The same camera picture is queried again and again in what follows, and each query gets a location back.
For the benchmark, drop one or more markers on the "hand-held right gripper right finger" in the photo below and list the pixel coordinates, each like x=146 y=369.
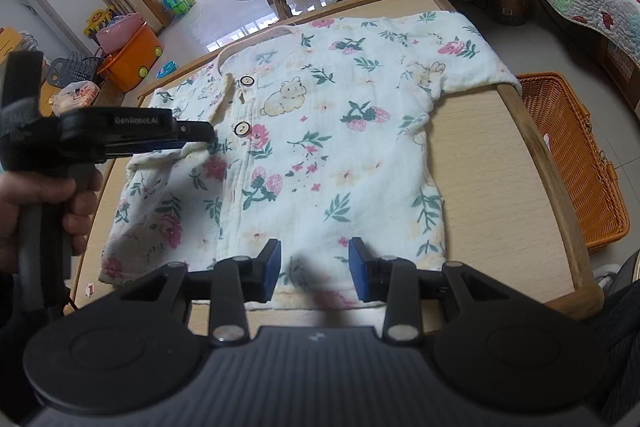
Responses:
x=359 y=269

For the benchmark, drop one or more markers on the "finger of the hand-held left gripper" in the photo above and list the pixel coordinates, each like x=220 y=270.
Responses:
x=197 y=131

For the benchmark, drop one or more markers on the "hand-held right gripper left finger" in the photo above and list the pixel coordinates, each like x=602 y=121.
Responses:
x=272 y=267

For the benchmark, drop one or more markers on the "floral baby shirt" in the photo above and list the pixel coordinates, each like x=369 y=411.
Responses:
x=325 y=132

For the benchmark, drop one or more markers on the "person's left hand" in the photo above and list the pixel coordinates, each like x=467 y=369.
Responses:
x=80 y=207

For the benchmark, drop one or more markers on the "white red plastic bag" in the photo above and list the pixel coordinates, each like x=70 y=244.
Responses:
x=75 y=99

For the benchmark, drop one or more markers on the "orange storage bin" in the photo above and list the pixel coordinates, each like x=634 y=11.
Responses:
x=132 y=62

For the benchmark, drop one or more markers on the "blue toy cup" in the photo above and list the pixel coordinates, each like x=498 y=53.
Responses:
x=167 y=69

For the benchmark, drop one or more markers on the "grey dish rack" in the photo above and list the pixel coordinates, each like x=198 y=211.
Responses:
x=75 y=69

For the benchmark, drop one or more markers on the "pink plastic basket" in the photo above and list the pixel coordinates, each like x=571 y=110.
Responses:
x=120 y=32

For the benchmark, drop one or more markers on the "yellow toy rack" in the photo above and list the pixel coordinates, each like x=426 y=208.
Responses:
x=99 y=21

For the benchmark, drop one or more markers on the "set of toy bowling pins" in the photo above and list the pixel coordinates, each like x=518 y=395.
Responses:
x=177 y=2

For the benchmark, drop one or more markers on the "red corner sticker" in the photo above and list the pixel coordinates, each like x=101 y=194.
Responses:
x=90 y=290

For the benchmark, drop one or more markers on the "orange wicker basket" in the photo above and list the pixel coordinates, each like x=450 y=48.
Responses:
x=575 y=157

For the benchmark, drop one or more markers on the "white shoe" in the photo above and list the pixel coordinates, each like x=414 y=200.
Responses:
x=606 y=278

